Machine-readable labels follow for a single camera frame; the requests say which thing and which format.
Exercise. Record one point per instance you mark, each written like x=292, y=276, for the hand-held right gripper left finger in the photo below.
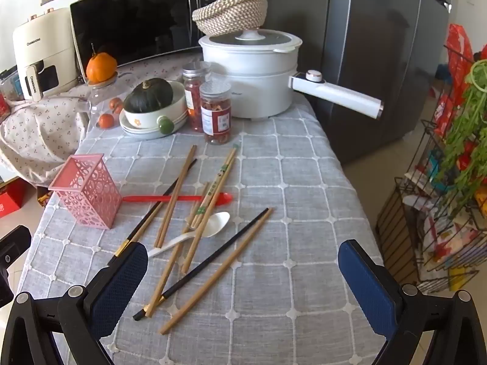
x=118, y=285

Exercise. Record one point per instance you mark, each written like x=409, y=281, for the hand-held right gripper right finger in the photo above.
x=365, y=285

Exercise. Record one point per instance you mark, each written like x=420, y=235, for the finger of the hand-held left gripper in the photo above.
x=11, y=243

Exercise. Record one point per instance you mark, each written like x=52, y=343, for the black chopstick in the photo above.
x=213, y=256
x=150, y=214

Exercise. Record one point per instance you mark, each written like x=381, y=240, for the pink perforated utensil holder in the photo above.
x=95, y=194

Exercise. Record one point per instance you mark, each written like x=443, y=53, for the red box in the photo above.
x=11, y=201

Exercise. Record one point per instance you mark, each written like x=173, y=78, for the pile of colourful packets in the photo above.
x=449, y=243

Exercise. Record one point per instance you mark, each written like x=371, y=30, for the red plastic spoon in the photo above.
x=152, y=198

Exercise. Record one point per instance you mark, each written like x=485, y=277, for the grey checked tablecloth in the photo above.
x=304, y=205

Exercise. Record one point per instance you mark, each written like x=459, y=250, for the white red-dotted cloth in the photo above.
x=45, y=129

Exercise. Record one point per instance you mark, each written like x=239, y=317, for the stack of white plates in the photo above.
x=129, y=131

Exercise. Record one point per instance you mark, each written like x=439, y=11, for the small red fruit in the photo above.
x=114, y=103
x=105, y=120
x=120, y=110

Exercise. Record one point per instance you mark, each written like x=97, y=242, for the clear plastic container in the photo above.
x=9, y=81

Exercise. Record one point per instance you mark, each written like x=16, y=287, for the clear glass jar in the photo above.
x=99, y=99

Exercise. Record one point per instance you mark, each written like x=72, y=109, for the dark green squash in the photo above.
x=148, y=95

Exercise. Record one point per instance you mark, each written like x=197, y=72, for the bunch of green vegetables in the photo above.
x=468, y=121

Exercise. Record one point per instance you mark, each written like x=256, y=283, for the red label spice jar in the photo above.
x=215, y=118

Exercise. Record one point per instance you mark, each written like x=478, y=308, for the orange tangerine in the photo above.
x=101, y=66

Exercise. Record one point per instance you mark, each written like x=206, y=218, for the white air fryer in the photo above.
x=42, y=45

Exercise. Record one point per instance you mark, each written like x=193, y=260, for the spice jar with silver lid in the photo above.
x=192, y=95

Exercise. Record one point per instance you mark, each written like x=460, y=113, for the dark grey refrigerator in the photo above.
x=361, y=64

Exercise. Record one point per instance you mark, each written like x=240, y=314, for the white electric cooking pot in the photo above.
x=258, y=83

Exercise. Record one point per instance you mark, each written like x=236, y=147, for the red snack packet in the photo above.
x=456, y=45

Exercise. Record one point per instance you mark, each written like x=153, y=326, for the black microwave oven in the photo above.
x=144, y=22

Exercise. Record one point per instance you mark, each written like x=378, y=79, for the white rimmed pot lid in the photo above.
x=274, y=40

